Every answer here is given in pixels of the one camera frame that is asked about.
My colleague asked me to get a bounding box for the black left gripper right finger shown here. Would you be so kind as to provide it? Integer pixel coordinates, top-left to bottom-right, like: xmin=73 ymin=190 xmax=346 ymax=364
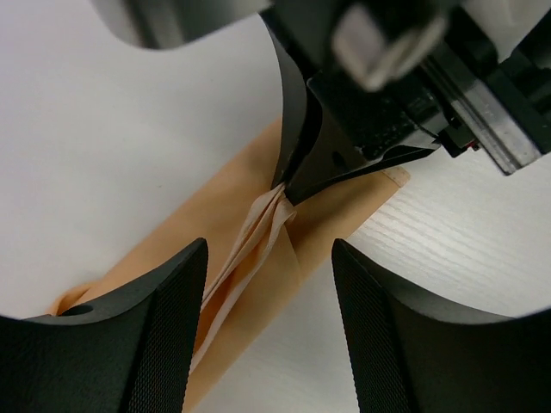
xmin=331 ymin=239 xmax=550 ymax=412

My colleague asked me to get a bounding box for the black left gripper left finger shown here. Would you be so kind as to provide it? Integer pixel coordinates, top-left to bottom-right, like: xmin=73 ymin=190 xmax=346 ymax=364
xmin=1 ymin=238 xmax=208 ymax=412

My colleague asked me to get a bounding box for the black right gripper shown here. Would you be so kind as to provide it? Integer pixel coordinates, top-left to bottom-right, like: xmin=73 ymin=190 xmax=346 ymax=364
xmin=262 ymin=1 xmax=550 ymax=205

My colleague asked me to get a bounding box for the peach cloth napkin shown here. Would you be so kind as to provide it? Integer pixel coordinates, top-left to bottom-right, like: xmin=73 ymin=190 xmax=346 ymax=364
xmin=49 ymin=121 xmax=409 ymax=412

